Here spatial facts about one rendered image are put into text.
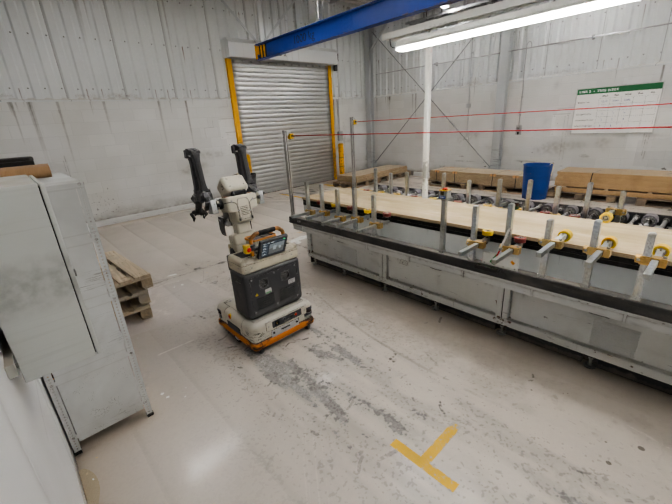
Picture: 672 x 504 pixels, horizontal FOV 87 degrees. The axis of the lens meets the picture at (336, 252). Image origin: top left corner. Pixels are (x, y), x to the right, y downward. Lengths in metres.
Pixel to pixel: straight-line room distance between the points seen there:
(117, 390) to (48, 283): 1.40
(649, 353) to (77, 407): 3.52
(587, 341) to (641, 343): 0.30
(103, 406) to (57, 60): 7.10
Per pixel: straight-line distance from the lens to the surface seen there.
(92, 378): 2.62
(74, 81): 8.84
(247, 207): 3.12
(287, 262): 3.02
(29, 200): 1.37
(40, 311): 1.45
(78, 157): 8.72
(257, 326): 2.97
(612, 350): 3.14
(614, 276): 2.90
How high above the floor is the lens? 1.77
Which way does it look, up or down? 20 degrees down
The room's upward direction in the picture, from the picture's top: 4 degrees counter-clockwise
